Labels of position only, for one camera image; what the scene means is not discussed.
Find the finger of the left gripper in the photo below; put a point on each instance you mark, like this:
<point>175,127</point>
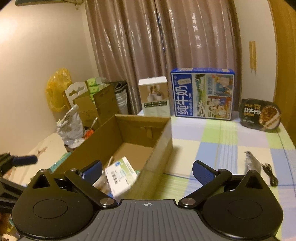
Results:
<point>25,160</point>

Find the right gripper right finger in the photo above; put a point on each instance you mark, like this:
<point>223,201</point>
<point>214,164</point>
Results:
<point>211,180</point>

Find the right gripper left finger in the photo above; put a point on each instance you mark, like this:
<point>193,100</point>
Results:
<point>84,179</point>

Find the white green capsule box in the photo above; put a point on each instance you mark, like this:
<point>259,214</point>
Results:
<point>120,176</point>

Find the silver foil pouch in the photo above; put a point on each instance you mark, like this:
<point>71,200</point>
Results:
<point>251,163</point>

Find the checked tablecloth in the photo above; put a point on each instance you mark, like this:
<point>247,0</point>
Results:
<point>223,144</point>

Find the crumpled white bag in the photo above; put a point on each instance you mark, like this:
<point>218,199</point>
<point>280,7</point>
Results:
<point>71,128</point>

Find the yellow plastic bag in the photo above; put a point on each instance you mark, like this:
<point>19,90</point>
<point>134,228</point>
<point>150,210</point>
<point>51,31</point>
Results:
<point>55,88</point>

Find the brown cardboard box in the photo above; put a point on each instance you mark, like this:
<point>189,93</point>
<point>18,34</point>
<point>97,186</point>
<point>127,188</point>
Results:
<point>145,141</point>

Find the black instant rice bowl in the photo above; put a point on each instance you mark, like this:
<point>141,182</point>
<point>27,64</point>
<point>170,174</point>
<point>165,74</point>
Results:
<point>259,115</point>

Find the blue milk carton box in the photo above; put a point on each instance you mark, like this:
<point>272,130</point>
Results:
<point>203,92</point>

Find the white cutout cardboard box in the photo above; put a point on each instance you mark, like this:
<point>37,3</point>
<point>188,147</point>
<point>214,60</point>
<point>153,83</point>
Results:
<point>74,91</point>

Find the green tissue packs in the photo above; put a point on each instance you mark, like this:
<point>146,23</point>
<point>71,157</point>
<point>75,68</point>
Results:
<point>96,84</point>

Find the white figurine box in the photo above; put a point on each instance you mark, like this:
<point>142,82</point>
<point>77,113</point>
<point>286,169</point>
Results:
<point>154,96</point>

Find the pink curtain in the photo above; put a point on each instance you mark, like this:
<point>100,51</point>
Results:
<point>133,40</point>

